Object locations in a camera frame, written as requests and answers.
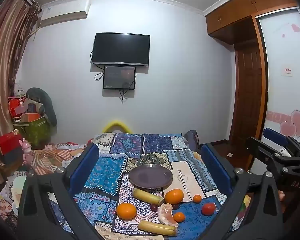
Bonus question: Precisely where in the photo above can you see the pink bunny toy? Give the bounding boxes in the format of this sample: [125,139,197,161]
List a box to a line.
[20,138,35,166]

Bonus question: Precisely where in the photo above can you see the striped orange bedding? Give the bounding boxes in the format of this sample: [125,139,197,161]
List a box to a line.
[22,142,88,176]

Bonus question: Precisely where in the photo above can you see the white air conditioner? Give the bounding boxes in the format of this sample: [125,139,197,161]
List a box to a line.
[39,0,91,27]

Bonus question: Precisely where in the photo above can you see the blue patchwork tablecloth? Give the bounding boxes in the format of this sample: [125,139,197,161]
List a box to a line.
[49,132,240,240]

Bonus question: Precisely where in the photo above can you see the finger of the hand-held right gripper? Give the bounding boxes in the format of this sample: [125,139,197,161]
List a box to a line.
[262,127,300,155]
[245,136,300,167]

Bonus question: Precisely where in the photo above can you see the white bowl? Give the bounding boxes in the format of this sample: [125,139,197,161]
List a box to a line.
[11,175,28,217]

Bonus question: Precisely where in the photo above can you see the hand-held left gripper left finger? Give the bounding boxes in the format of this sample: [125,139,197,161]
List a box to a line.
[17,142,103,240]

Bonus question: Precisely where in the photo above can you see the red box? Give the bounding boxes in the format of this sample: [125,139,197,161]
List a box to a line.
[0,133,23,156]

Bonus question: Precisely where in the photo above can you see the black wall television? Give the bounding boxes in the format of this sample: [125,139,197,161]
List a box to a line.
[92,32,151,67]

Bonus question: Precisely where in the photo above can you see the red tomato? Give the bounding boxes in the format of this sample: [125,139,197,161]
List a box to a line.
[201,202,216,216]

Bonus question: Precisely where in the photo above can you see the small black monitor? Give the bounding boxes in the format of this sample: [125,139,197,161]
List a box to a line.
[103,65,136,90]

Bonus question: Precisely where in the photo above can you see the yellow chair back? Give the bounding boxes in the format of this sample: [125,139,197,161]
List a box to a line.
[102,120,133,133]

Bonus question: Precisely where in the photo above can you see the red bag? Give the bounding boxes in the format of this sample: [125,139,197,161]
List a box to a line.
[8,96,28,118]

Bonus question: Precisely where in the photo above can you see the wooden overhead cabinet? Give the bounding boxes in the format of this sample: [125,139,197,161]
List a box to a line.
[205,0,300,46]

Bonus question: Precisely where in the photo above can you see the striped brown curtain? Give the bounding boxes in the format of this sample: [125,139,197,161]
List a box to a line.
[0,0,42,185]

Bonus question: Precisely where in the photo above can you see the white heart-print wardrobe door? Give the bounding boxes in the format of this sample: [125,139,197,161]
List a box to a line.
[250,6,300,177]

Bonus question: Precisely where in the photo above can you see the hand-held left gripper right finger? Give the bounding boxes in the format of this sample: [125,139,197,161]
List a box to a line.
[199,142,284,240]

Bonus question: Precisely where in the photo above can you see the pomelo segment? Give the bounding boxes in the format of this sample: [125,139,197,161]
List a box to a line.
[157,203,179,228]

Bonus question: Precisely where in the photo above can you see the dark purple plate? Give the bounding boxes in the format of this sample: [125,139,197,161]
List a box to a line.
[128,164,174,189]

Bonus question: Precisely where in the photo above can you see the large orange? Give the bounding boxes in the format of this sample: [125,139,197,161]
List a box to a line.
[116,203,137,221]
[164,189,185,205]

